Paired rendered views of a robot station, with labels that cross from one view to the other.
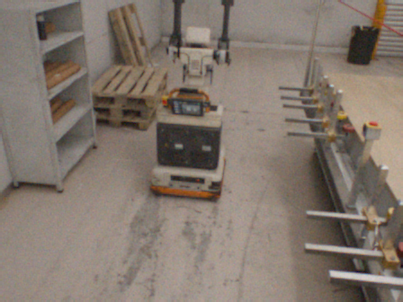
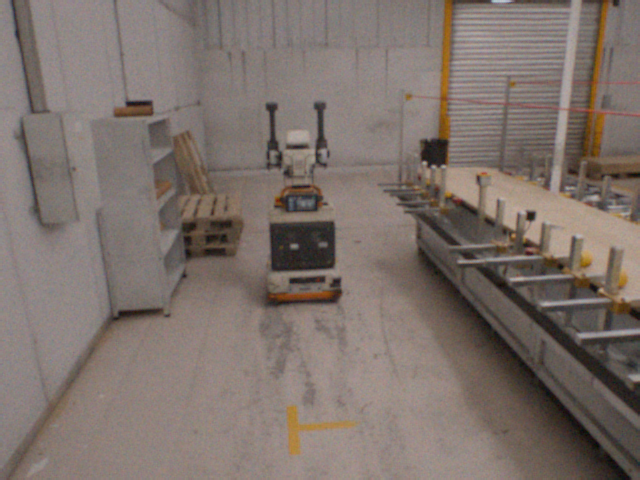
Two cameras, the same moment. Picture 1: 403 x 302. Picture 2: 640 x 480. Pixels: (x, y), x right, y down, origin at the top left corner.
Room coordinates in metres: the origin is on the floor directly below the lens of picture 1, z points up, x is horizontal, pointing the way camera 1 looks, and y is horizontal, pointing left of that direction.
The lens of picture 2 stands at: (-1.03, 0.69, 1.77)
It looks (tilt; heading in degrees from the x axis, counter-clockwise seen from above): 17 degrees down; 349
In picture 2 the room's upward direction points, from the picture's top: 1 degrees counter-clockwise
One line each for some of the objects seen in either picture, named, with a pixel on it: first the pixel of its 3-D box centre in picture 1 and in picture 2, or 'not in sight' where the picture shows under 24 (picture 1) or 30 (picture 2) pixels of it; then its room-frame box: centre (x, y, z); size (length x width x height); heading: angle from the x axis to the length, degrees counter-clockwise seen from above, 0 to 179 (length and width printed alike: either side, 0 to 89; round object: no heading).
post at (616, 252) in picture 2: not in sight; (608, 303); (0.50, -0.75, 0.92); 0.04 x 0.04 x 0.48; 85
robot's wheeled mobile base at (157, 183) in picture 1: (191, 166); (302, 273); (3.06, 0.10, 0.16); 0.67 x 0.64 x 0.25; 174
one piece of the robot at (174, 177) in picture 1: (187, 179); (307, 279); (2.73, 0.11, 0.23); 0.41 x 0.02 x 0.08; 84
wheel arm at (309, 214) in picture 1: (351, 218); (484, 248); (1.47, -0.74, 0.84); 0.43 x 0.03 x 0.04; 85
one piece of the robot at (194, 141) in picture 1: (190, 129); (301, 230); (2.97, 0.11, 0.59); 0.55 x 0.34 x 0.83; 84
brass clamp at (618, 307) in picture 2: not in sight; (612, 300); (0.48, -0.74, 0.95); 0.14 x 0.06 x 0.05; 175
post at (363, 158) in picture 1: (359, 173); (480, 219); (1.76, -0.86, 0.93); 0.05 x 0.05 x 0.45; 85
